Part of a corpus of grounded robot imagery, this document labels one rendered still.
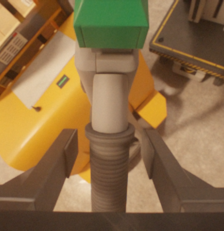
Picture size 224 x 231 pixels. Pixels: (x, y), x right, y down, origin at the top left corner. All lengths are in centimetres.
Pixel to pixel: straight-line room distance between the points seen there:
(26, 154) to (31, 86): 31
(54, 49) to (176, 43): 91
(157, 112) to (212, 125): 55
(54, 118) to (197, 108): 118
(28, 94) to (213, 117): 135
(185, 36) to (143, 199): 132
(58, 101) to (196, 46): 106
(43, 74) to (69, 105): 20
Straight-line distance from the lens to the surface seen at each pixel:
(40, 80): 84
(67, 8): 94
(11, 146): 86
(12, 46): 90
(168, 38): 144
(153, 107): 116
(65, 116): 76
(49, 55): 87
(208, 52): 140
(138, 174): 150
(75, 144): 16
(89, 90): 15
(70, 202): 175
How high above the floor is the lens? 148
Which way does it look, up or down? 70 degrees down
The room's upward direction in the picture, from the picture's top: 52 degrees counter-clockwise
